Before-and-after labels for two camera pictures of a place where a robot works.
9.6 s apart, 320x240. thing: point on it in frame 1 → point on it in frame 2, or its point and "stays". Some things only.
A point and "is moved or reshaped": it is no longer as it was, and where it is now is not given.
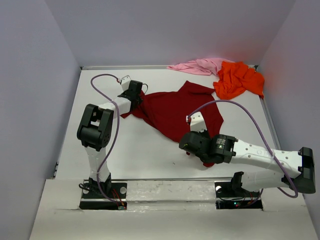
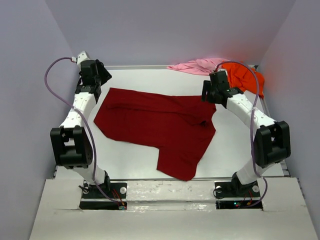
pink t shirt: [207, 66] stays
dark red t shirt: [168, 112] is moved or reshaped
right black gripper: [204, 132] → [206, 90]
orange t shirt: [234, 78] stays
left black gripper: [140, 101] → [105, 74]
